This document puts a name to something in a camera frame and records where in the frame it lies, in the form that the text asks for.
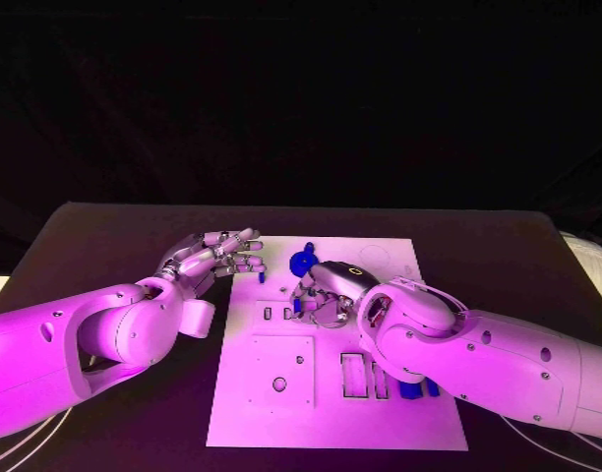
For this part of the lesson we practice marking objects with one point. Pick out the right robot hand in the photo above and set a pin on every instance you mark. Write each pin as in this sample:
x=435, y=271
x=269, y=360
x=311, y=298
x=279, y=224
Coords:
x=341, y=276

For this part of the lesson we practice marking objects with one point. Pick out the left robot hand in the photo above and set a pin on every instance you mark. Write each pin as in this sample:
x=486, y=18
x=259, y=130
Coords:
x=200, y=258

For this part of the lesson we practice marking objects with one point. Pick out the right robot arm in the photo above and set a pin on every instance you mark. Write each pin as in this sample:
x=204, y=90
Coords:
x=493, y=361

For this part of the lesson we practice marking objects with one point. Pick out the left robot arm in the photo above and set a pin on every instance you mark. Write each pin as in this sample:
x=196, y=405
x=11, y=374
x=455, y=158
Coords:
x=24, y=361

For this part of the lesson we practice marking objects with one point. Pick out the white task board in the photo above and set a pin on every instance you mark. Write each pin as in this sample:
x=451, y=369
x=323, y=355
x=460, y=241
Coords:
x=279, y=416

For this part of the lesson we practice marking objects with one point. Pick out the blue gear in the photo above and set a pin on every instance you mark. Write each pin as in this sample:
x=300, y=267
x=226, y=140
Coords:
x=301, y=261

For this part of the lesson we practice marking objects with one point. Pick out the narrow blue block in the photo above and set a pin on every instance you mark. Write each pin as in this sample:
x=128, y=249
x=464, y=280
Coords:
x=434, y=389

